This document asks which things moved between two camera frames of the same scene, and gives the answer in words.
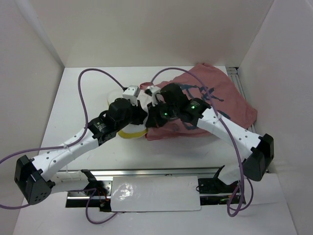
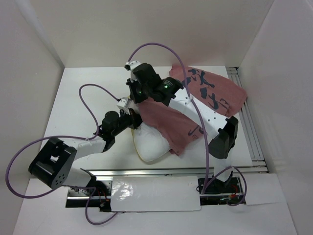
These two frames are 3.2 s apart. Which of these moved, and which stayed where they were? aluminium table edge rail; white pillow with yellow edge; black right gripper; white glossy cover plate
Moved: black right gripper; white pillow with yellow edge
Stayed: aluminium table edge rail; white glossy cover plate
